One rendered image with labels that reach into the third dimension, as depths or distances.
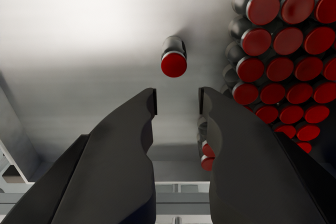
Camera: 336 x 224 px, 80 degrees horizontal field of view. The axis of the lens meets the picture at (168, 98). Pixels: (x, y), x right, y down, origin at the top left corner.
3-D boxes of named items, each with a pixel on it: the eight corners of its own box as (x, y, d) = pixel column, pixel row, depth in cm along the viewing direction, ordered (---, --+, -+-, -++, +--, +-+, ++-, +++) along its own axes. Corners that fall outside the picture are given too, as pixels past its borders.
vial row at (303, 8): (287, -16, 17) (321, -11, 13) (247, 141, 26) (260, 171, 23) (260, -15, 17) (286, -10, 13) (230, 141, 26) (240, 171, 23)
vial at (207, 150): (216, 115, 24) (224, 143, 20) (214, 129, 25) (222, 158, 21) (197, 115, 24) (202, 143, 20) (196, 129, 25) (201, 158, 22)
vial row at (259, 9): (259, -15, 17) (286, -10, 13) (230, 142, 26) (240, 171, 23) (232, -14, 17) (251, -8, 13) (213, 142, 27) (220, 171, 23)
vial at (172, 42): (185, 35, 19) (188, 51, 15) (184, 57, 20) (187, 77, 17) (161, 36, 19) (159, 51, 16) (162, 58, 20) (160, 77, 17)
